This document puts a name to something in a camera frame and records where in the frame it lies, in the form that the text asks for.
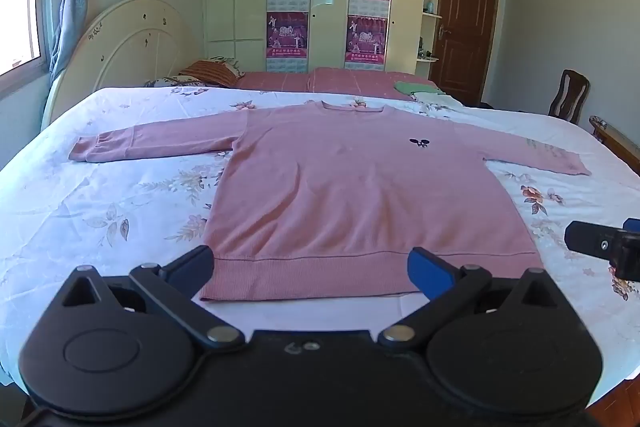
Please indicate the dark wooden chair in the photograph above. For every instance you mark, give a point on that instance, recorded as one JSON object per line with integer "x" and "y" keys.
{"x": 570, "y": 97}

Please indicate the cream corner shelf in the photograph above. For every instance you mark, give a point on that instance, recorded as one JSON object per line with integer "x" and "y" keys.
{"x": 431, "y": 14}

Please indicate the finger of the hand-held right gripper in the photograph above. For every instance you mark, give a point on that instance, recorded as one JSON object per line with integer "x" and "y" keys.
{"x": 590, "y": 239}
{"x": 632, "y": 225}

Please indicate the green folded cloth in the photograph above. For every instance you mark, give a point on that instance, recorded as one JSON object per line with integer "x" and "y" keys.
{"x": 415, "y": 87}

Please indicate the pink sweater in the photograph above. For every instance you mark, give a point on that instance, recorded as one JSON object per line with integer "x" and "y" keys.
{"x": 350, "y": 187}

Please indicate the wooden furniture edge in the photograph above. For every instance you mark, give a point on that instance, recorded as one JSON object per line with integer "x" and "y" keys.
{"x": 617, "y": 139}

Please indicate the white floral bedsheet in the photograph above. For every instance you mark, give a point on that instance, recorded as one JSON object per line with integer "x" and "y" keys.
{"x": 100, "y": 207}

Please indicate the orange striped pillow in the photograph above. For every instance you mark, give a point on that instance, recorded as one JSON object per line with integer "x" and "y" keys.
{"x": 210, "y": 73}

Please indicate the patterned cream pillow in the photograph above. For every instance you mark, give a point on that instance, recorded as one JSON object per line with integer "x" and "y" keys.
{"x": 229, "y": 63}

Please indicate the cream bed headboard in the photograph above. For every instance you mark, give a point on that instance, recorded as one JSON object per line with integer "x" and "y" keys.
{"x": 130, "y": 42}

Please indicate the pink checked bedsheet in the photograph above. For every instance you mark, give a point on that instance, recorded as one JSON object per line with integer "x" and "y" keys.
{"x": 320, "y": 79}

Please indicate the white folded cloth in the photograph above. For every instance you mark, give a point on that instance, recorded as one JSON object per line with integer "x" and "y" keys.
{"x": 437, "y": 98}

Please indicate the brown wooden door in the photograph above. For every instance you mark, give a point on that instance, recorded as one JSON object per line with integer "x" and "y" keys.
{"x": 467, "y": 17}

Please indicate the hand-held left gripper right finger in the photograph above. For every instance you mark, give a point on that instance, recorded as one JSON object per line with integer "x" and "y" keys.
{"x": 429, "y": 271}

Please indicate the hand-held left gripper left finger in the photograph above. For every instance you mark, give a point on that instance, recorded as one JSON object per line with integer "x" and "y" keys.
{"x": 192, "y": 268}

